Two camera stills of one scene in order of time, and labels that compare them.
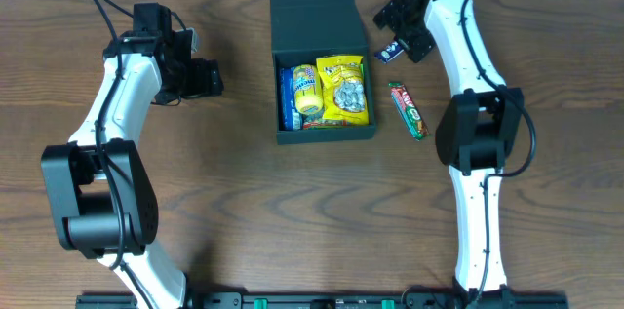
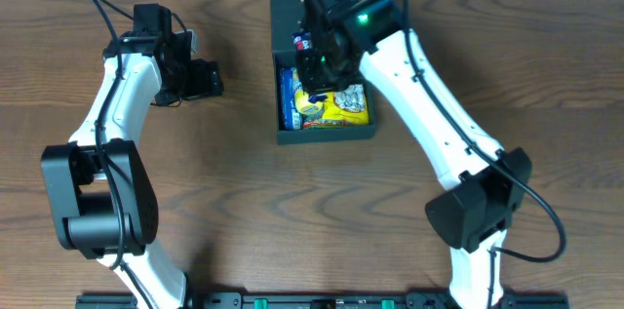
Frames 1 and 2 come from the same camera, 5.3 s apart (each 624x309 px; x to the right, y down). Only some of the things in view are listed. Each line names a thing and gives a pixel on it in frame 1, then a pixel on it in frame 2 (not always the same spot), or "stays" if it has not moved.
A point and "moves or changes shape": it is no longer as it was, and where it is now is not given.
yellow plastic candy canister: [308, 89] stays
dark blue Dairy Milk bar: [388, 52] moves or changes shape
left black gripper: [206, 77] stays
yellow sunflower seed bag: [342, 80] stays
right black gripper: [403, 24] to [321, 78]
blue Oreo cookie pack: [290, 116] stays
